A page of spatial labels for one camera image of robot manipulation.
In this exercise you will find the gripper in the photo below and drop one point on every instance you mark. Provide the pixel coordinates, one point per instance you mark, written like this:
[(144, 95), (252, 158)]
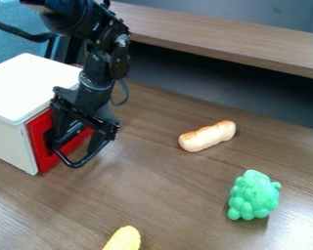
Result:
[(91, 99)]

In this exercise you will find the white cabinet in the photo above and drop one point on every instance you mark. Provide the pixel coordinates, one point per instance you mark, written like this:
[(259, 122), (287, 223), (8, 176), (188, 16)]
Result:
[(19, 84)]

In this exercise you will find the green toy grapes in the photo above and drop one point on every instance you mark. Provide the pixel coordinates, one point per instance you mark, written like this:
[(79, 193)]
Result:
[(252, 195)]

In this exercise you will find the wooden table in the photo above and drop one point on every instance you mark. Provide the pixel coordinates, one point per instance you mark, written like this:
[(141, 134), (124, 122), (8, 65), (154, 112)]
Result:
[(233, 35)]

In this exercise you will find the toy bread loaf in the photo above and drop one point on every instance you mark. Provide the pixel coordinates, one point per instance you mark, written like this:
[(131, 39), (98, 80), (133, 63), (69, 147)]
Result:
[(207, 136)]

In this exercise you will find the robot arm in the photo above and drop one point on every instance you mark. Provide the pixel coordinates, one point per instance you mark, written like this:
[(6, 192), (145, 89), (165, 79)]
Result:
[(76, 16)]

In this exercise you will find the yellow toy corn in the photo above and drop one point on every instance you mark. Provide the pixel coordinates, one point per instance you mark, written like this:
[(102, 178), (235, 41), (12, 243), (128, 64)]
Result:
[(124, 240)]

